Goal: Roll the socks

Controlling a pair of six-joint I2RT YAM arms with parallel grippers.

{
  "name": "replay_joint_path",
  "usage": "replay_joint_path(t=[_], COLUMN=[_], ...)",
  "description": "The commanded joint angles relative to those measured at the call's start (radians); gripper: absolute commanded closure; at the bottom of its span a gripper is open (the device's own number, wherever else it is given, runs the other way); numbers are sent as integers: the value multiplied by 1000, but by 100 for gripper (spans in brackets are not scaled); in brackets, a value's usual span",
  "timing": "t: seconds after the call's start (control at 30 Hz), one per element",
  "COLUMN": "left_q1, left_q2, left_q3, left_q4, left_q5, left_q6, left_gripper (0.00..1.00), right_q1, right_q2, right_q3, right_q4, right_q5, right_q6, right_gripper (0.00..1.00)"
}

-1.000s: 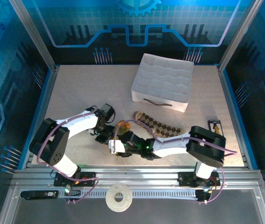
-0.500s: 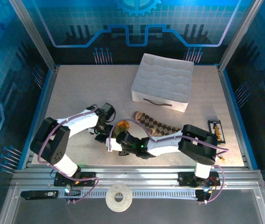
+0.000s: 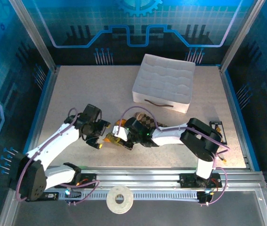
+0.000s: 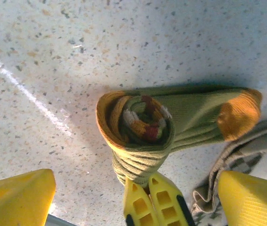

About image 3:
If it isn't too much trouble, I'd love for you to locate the white tape roll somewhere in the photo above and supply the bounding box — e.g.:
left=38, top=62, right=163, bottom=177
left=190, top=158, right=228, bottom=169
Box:
left=106, top=185, right=134, bottom=214

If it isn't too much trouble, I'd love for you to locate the black controller box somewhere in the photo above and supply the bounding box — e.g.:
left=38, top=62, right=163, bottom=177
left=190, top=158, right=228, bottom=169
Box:
left=196, top=190, right=215, bottom=204
left=65, top=187, right=82, bottom=199

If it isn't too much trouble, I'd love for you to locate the white divided storage box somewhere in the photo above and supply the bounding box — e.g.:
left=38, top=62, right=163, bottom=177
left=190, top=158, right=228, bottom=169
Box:
left=132, top=53, right=196, bottom=115

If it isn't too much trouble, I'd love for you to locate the black flat device with label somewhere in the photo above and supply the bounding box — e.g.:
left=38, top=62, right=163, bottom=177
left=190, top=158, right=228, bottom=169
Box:
left=41, top=192, right=60, bottom=201

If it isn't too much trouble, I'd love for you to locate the black board with yellow connectors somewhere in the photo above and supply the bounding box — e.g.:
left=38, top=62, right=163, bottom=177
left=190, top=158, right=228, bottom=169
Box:
left=208, top=121, right=228, bottom=145

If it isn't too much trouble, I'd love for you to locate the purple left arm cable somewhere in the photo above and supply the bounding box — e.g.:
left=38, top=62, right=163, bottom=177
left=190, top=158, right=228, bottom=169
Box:
left=15, top=107, right=100, bottom=207

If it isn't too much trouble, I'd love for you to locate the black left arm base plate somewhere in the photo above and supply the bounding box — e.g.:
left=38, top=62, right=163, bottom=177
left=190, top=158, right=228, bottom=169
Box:
left=60, top=173, right=97, bottom=189

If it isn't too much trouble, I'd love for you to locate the brown box handle strap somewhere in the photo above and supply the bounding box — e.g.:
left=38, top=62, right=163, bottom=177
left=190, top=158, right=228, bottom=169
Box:
left=144, top=99, right=173, bottom=108

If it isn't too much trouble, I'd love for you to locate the aluminium front rail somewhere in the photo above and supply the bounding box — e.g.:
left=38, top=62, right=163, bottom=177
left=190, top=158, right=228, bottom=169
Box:
left=13, top=166, right=266, bottom=191

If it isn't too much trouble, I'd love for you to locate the grey slotted cable duct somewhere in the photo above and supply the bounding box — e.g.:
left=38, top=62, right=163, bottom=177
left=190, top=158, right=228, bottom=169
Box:
left=65, top=190, right=201, bottom=201

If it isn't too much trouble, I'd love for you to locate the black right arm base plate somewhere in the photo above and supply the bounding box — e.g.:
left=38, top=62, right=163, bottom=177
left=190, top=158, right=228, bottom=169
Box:
left=179, top=173, right=222, bottom=189

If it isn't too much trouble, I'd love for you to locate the thin cable with yellow plug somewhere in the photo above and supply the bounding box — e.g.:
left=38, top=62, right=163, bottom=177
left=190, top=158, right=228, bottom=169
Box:
left=215, top=150, right=228, bottom=163

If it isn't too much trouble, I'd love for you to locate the aluminium corner post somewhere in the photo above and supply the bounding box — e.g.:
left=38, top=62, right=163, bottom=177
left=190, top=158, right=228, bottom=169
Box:
left=219, top=0, right=266, bottom=73
left=8, top=0, right=57, bottom=73

